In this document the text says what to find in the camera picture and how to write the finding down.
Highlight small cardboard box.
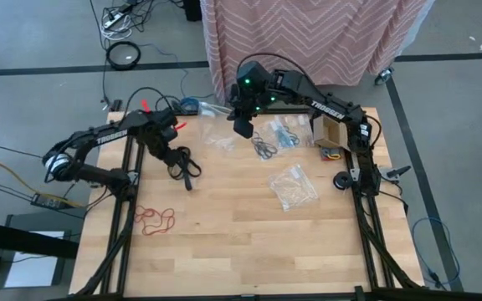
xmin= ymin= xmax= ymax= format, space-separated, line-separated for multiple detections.
xmin=312 ymin=113 xmax=353 ymax=151

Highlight red rubber band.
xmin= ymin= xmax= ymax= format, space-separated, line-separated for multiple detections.
xmin=151 ymin=207 xmax=177 ymax=236
xmin=133 ymin=205 xmax=161 ymax=237

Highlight pink chevron cloth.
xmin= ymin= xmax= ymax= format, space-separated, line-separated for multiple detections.
xmin=198 ymin=0 xmax=434 ymax=105

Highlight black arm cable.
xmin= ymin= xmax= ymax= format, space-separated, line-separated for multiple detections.
xmin=124 ymin=86 xmax=183 ymax=116
xmin=235 ymin=52 xmax=313 ymax=83

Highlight black floor box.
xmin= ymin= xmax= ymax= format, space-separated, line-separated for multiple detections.
xmin=182 ymin=0 xmax=203 ymax=23

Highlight white power strip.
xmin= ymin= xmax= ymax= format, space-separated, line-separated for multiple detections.
xmin=101 ymin=11 xmax=126 ymax=29

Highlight thin black floor cable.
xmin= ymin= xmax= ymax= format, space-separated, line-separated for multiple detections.
xmin=88 ymin=0 xmax=110 ymax=104

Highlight blue floor cable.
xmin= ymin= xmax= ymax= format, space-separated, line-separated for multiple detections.
xmin=409 ymin=216 xmax=462 ymax=290

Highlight coiled blue cable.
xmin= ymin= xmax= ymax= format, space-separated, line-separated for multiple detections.
xmin=180 ymin=96 xmax=203 ymax=115

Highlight yellow floor cable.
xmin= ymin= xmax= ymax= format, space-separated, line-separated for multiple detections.
xmin=0 ymin=156 xmax=88 ymax=209

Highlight black power brick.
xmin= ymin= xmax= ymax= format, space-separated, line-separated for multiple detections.
xmin=28 ymin=191 xmax=64 ymax=212

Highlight coiled black cable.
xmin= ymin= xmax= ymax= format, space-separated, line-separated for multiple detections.
xmin=105 ymin=40 xmax=142 ymax=71

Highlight white panel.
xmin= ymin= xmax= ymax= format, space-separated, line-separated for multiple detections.
xmin=3 ymin=229 xmax=66 ymax=289

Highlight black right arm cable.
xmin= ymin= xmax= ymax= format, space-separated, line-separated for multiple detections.
xmin=235 ymin=52 xmax=313 ymax=83

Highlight black clamp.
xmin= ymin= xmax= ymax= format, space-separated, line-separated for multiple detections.
xmin=378 ymin=165 xmax=412 ymax=183

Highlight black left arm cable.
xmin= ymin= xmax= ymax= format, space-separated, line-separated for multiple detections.
xmin=124 ymin=86 xmax=183 ymax=116

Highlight rack caster wheel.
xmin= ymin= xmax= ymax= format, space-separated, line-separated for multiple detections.
xmin=375 ymin=66 xmax=394 ymax=86

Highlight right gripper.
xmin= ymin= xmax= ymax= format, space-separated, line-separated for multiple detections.
xmin=233 ymin=89 xmax=269 ymax=140

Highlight tape roll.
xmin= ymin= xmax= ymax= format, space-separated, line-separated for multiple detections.
xmin=331 ymin=170 xmax=353 ymax=191

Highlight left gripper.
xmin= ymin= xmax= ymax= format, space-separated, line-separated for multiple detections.
xmin=146 ymin=133 xmax=194 ymax=191

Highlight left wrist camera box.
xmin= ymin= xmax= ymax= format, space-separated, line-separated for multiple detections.
xmin=151 ymin=107 xmax=178 ymax=135

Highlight black bench bar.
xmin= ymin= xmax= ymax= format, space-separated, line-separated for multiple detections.
xmin=0 ymin=217 xmax=79 ymax=260

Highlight tangled black cables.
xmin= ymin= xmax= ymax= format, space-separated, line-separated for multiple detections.
xmin=98 ymin=0 xmax=183 ymax=42

